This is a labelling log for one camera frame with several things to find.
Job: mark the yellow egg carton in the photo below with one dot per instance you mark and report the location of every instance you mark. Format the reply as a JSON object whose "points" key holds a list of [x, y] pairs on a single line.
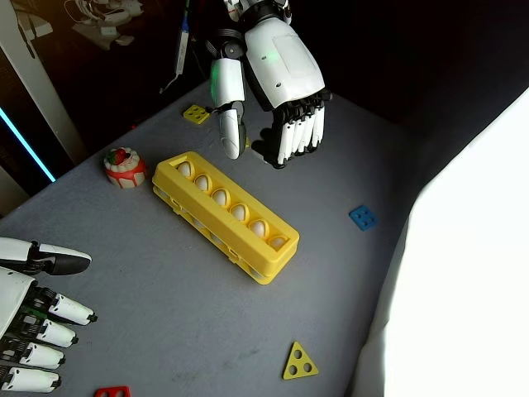
{"points": [[231, 235]]}

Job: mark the white post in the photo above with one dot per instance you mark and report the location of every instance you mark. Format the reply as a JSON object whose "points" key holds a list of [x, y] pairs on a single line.
{"points": [[41, 82]]}

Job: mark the cyan light strip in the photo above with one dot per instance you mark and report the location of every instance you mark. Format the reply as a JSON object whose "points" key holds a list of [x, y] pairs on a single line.
{"points": [[25, 142]]}

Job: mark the yellow triangle holed block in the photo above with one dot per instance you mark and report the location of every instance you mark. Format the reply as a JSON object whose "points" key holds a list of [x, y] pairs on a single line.
{"points": [[299, 362]]}

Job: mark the blue square holed block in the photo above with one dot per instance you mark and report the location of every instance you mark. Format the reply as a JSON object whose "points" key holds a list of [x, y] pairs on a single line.
{"points": [[363, 218]]}

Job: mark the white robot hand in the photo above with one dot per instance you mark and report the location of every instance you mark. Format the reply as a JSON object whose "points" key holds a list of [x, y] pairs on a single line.
{"points": [[12, 293], [281, 62]]}

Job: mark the red pentagon holed block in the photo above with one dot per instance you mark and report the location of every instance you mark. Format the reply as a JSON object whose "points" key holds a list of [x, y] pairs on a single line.
{"points": [[112, 390]]}

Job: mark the white backdrop sheet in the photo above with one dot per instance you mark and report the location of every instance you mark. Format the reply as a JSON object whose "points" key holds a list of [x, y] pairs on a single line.
{"points": [[475, 269]]}

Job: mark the toy strawberry cake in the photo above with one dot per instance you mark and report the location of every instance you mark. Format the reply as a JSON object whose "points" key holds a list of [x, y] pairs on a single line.
{"points": [[124, 175]]}

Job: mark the white toy egg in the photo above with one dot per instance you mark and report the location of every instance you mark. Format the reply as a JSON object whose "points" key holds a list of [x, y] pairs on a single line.
{"points": [[239, 211], [184, 168], [277, 243], [221, 197], [202, 182], [259, 228]]}

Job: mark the small yellow holed block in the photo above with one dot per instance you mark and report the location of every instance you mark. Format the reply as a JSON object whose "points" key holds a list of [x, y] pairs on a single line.
{"points": [[196, 114]]}

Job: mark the grey table cloth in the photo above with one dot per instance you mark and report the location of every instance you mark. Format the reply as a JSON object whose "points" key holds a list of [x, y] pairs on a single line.
{"points": [[186, 322]]}

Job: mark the white background device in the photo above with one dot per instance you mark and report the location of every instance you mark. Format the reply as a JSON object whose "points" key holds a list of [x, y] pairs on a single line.
{"points": [[103, 35]]}

